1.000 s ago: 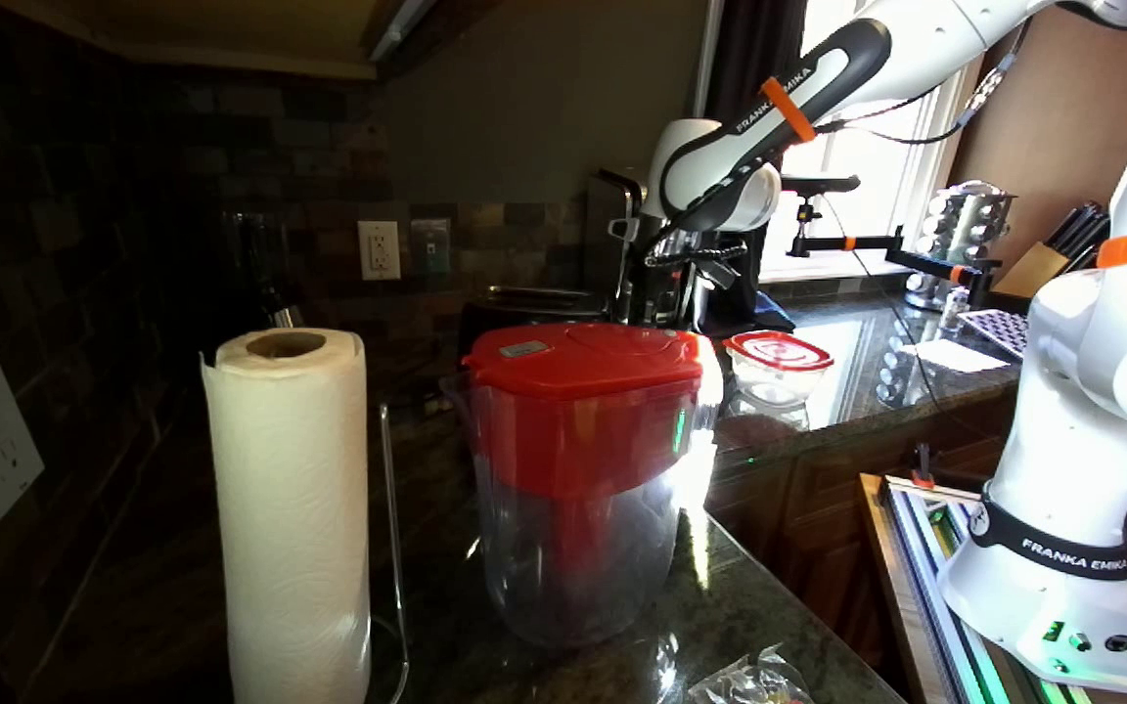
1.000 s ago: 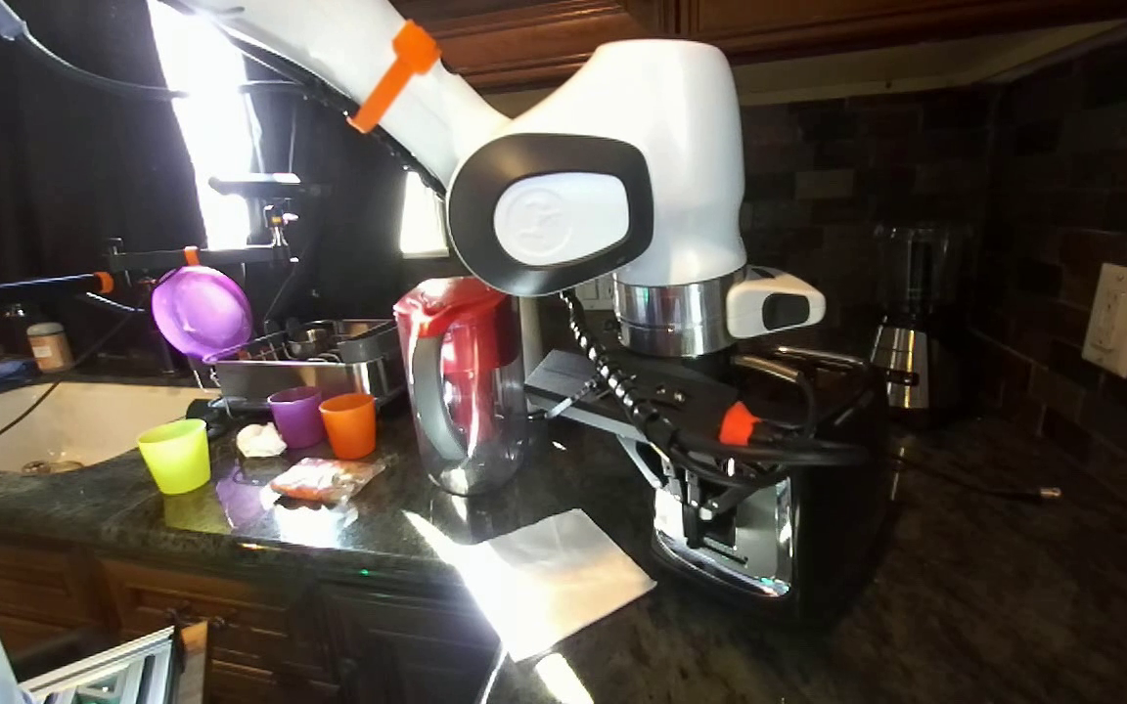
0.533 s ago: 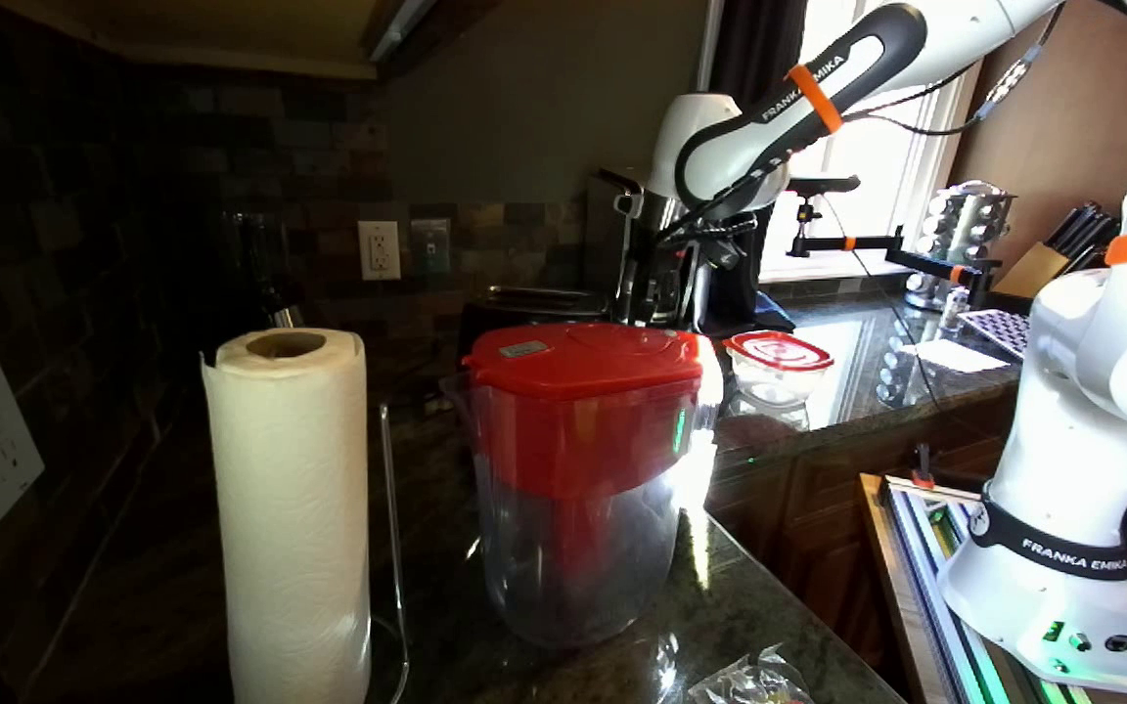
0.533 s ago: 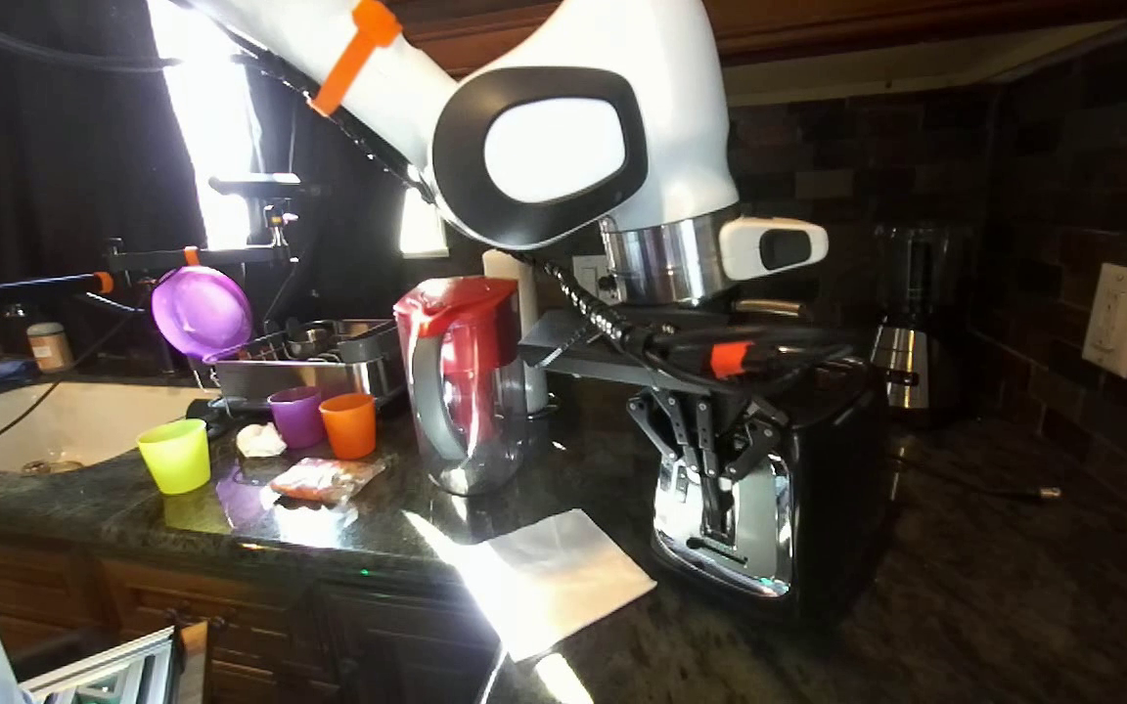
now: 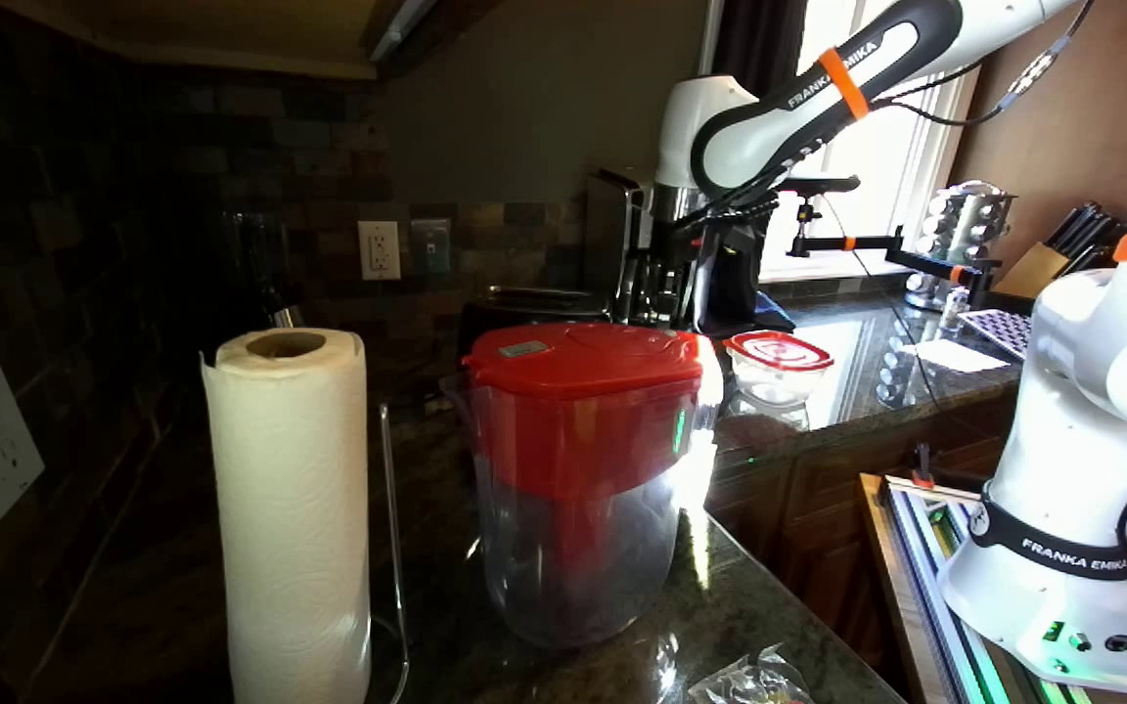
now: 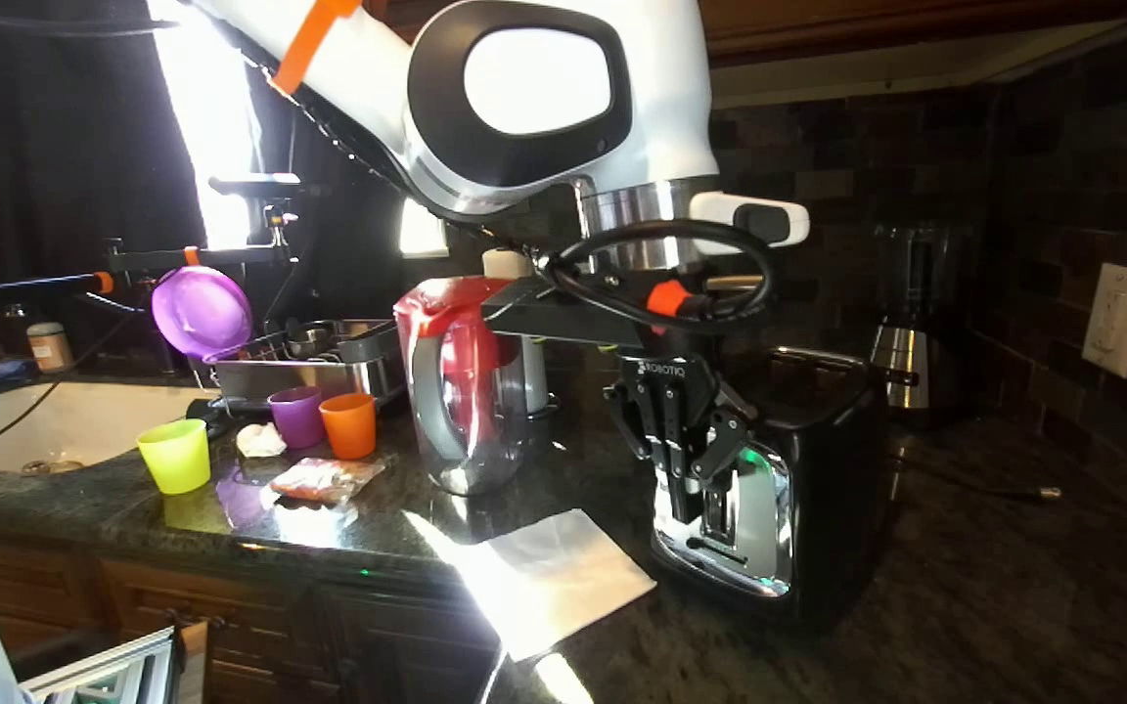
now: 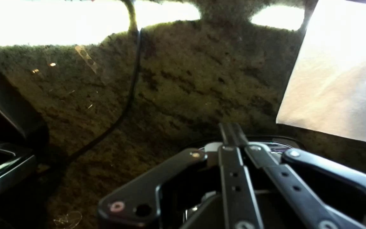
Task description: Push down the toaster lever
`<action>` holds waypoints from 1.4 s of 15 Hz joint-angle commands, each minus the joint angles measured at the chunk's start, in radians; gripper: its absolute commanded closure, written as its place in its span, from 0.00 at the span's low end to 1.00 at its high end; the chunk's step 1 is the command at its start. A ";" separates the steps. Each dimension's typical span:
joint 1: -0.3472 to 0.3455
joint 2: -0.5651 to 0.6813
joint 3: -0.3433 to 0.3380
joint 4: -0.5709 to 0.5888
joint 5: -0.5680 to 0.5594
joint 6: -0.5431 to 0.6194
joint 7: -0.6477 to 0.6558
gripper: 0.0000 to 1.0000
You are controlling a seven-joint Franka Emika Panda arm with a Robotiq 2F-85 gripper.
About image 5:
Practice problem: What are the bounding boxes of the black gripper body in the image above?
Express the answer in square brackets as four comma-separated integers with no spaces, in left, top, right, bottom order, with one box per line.
[706,206,769,286]

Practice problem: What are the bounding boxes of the chrome and black toaster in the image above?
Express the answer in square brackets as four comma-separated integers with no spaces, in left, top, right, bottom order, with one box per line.
[582,170,713,330]

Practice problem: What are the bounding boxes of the clear container with red lid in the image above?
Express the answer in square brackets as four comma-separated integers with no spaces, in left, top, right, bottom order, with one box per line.
[719,326,841,421]

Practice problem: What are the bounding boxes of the low black countertop appliance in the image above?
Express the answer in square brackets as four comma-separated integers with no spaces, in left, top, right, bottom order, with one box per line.
[454,282,619,352]

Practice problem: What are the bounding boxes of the white paper napkin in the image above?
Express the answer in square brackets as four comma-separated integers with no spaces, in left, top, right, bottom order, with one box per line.
[911,338,1015,381]

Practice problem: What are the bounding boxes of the clear pitcher with red lid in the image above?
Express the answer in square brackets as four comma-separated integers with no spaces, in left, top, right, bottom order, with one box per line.
[457,317,730,655]

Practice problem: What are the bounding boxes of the patterned cloth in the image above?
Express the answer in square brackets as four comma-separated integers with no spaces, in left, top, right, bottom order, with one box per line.
[954,302,1041,365]

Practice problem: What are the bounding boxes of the wooden knife block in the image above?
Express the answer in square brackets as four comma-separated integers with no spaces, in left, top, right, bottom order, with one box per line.
[991,200,1125,304]

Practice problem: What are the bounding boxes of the stacked boards under robot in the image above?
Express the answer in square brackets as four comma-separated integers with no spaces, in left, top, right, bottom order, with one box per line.
[858,470,1104,704]

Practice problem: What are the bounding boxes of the clear plastic bag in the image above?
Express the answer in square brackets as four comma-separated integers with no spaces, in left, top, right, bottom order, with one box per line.
[680,643,818,704]

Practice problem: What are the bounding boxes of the white paper towel roll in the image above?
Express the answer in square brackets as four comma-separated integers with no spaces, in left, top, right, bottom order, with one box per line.
[198,326,381,704]

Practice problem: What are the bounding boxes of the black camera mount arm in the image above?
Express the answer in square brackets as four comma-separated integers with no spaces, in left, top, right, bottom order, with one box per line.
[773,174,970,282]

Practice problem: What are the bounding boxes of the wall light switch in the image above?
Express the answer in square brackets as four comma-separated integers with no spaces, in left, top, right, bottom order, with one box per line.
[408,215,457,282]

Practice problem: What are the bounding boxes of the white wall outlet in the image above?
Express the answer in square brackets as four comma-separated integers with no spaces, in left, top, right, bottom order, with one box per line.
[353,215,408,286]

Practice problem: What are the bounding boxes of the wire paper towel holder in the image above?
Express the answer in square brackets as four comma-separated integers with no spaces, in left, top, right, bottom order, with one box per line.
[372,399,415,704]

